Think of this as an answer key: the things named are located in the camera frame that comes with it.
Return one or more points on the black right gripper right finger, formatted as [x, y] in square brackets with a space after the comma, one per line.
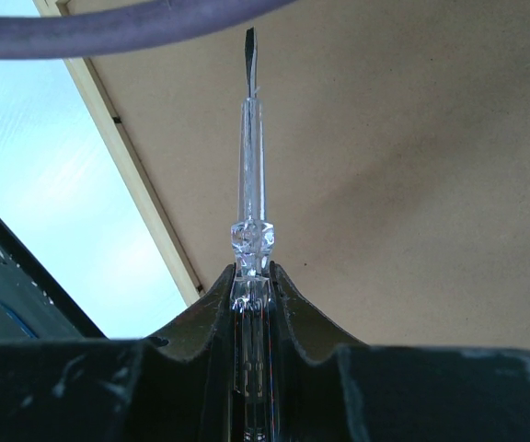
[337, 388]

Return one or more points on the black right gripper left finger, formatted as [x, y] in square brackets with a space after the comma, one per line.
[172, 386]

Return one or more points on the clear handled screwdriver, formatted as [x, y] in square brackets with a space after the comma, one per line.
[252, 240]

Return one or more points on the wooden picture frame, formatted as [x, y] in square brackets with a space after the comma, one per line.
[397, 157]

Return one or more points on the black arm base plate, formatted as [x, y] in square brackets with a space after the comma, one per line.
[32, 304]

